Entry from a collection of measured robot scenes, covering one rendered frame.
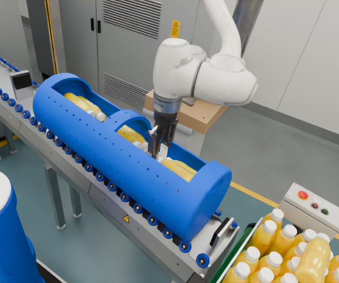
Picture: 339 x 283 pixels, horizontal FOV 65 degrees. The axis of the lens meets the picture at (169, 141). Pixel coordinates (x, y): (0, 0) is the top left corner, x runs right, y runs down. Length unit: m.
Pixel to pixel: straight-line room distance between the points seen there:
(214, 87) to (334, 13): 2.79
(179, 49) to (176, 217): 0.49
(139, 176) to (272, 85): 2.97
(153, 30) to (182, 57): 1.90
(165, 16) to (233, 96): 1.87
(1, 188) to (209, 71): 0.80
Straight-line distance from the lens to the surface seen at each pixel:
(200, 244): 1.05
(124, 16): 2.79
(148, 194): 0.88
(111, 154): 0.96
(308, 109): 3.73
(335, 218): 1.13
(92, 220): 2.20
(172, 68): 0.73
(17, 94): 1.76
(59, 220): 2.10
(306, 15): 3.45
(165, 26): 2.55
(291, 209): 1.11
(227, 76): 0.73
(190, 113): 1.40
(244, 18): 1.21
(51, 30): 1.92
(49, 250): 2.12
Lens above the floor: 1.80
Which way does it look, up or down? 38 degrees down
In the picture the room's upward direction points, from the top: 10 degrees clockwise
